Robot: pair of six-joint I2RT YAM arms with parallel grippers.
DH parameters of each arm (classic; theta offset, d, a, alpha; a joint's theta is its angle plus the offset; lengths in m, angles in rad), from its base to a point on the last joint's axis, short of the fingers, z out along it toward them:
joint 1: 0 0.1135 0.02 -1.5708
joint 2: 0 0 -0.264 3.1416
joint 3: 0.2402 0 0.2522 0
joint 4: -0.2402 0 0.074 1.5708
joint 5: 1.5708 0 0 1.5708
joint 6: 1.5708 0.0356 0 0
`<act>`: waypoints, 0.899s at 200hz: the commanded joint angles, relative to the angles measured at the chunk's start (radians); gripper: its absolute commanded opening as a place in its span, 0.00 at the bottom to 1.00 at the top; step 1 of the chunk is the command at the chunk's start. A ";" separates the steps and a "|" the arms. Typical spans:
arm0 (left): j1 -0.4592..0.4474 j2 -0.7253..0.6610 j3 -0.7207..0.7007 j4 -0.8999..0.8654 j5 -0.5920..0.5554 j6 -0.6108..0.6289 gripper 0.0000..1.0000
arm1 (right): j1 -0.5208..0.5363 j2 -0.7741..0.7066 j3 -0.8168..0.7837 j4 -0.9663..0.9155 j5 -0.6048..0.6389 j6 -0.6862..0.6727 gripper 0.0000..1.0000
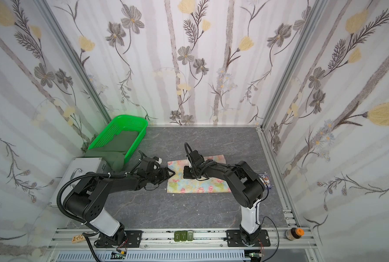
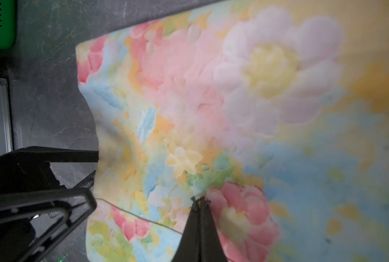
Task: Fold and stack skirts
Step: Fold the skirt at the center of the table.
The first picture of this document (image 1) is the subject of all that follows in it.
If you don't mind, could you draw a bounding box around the floral pastel skirt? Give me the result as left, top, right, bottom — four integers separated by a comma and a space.
167, 159, 231, 194

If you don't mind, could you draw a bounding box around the dark green skirt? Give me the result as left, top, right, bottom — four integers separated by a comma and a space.
84, 131, 138, 172

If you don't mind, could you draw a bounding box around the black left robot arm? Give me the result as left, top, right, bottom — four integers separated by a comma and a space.
57, 157, 176, 248

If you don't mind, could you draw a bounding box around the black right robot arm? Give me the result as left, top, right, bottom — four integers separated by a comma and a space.
184, 150, 268, 246

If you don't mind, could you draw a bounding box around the green plastic basket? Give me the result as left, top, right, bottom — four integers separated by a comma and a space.
87, 115, 148, 164

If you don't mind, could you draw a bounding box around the green terminal block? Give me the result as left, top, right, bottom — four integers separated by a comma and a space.
174, 230, 194, 242

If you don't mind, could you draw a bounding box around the silver metal case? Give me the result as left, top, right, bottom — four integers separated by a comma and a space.
48, 157, 111, 208

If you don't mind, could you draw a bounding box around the small wooden block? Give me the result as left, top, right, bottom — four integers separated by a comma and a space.
71, 234, 85, 243

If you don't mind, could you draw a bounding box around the orange capped bottle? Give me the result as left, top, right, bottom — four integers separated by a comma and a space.
285, 228, 304, 241

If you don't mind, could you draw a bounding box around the black corrugated cable conduit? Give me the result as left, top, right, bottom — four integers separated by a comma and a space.
56, 172, 130, 227

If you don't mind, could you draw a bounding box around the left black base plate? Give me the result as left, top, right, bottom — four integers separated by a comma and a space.
94, 229, 142, 248

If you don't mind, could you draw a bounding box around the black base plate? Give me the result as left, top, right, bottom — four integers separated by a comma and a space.
225, 229, 271, 247
94, 229, 142, 248

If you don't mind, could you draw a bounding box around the aluminium mounting rail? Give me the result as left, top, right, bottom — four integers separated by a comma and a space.
48, 209, 320, 252

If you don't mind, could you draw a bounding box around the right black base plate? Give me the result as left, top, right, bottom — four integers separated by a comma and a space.
225, 229, 271, 247

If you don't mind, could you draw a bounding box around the white slotted cable duct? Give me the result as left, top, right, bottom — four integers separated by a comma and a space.
56, 250, 251, 262

